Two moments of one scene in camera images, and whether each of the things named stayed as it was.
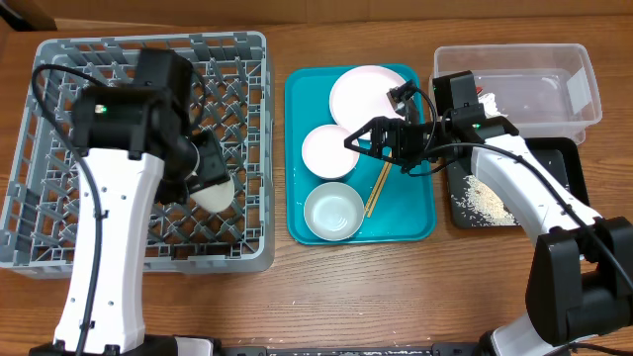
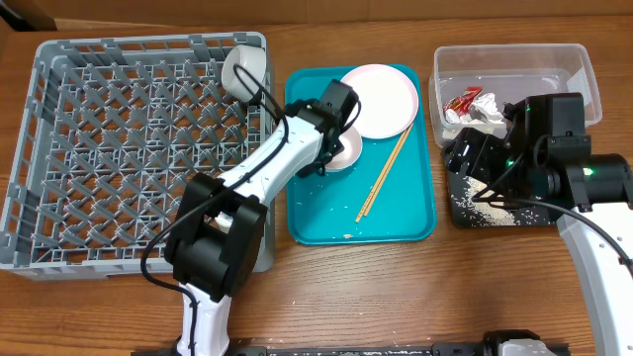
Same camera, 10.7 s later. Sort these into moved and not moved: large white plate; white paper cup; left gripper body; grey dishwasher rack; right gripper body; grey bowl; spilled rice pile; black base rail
Moved: right gripper body; grey bowl; left gripper body; white paper cup
Not moved: large white plate; grey dishwasher rack; spilled rice pile; black base rail
